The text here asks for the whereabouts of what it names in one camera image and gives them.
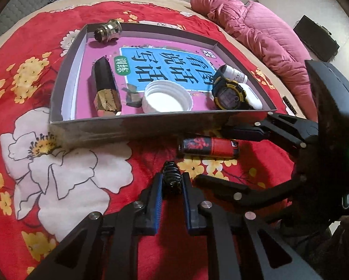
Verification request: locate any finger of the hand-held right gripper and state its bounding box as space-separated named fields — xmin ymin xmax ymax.
xmin=194 ymin=173 xmax=309 ymax=211
xmin=220 ymin=111 xmax=321 ymax=150

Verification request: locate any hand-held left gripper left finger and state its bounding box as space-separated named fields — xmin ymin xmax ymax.
xmin=26 ymin=173 xmax=164 ymax=280

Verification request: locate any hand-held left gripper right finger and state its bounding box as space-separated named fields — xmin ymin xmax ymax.
xmin=182 ymin=172 xmax=324 ymax=280

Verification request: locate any black hair claw clip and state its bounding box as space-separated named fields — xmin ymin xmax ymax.
xmin=162 ymin=160 xmax=183 ymax=196

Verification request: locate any red and black lighter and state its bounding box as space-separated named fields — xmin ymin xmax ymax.
xmin=177 ymin=136 xmax=240 ymax=159

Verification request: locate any white earbuds case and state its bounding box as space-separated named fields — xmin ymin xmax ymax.
xmin=238 ymin=83 xmax=264 ymax=110

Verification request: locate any yellow and black digital watch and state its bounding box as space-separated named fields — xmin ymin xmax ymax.
xmin=211 ymin=67 xmax=248 ymax=111

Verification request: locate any white pill bottle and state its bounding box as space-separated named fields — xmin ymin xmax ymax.
xmin=218 ymin=65 xmax=248 ymax=84

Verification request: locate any grey cardboard box tray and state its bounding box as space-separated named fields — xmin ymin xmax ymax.
xmin=48 ymin=22 xmax=277 ymax=149

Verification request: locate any white plastic bottle cap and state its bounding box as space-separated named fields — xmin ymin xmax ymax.
xmin=142 ymin=80 xmax=194 ymax=114

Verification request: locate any black and gold hexagonal case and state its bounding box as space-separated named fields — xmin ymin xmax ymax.
xmin=88 ymin=57 xmax=122 ymax=119

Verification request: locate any metal pipe fitting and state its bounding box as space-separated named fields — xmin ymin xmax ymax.
xmin=94 ymin=19 xmax=123 ymax=44

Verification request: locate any black strip with gold print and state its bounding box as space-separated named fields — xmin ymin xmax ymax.
xmin=282 ymin=95 xmax=297 ymax=116

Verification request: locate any pink quilted jacket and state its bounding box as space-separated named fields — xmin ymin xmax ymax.
xmin=190 ymin=0 xmax=319 ymax=121

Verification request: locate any pink and blue book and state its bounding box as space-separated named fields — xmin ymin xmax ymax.
xmin=75 ymin=36 xmax=251 ymax=120

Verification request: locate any person's dark clothing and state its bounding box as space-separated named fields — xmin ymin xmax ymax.
xmin=279 ymin=219 xmax=349 ymax=280

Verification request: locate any red floral blanket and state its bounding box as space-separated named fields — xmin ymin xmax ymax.
xmin=0 ymin=0 xmax=315 ymax=280

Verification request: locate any grey quilted cover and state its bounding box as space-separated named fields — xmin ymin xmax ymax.
xmin=0 ymin=0 xmax=70 ymax=44

